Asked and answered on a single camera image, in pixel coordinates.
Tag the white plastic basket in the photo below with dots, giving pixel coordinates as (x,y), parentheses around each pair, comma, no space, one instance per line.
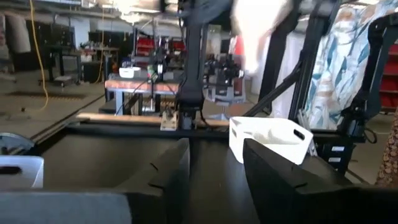
(264,137)

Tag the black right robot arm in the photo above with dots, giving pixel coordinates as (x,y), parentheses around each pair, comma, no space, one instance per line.
(191,77)

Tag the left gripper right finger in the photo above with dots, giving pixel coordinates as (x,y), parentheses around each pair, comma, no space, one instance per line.
(280,193)

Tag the small white tub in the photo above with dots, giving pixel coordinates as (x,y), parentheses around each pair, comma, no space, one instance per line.
(129,72)

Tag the workbench with grey legs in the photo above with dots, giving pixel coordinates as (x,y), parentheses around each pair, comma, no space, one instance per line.
(130,85)

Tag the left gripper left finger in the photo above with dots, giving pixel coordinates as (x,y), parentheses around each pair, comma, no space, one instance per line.
(168,186)

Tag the beige mounting bracket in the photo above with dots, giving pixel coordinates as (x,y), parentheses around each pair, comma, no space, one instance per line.
(168,123)

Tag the grey office chair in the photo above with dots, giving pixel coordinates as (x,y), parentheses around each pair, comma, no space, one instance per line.
(227,93)

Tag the small translucent plastic basket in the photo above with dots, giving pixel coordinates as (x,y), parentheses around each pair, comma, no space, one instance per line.
(28,174)

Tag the person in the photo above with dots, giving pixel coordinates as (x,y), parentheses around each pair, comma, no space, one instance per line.
(390,155)
(342,62)

